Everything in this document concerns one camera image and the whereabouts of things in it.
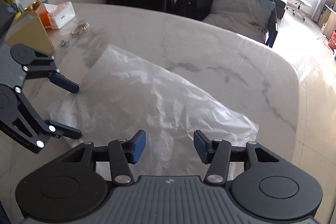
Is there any white plastic shopping bag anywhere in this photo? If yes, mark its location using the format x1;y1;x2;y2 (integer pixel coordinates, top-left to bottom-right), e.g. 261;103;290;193
49;46;259;176

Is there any small blue trinket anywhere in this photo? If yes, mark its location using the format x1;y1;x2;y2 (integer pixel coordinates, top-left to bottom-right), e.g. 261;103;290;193
58;40;70;48

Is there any gold box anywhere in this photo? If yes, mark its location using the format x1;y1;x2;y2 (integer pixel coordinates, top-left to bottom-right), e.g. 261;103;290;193
5;12;55;54

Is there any orange white tissue pack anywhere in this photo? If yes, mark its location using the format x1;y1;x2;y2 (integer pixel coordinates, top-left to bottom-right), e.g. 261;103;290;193
35;2;76;31

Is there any grey cushion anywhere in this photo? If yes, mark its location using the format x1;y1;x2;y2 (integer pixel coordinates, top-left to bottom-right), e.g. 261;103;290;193
203;0;275;43

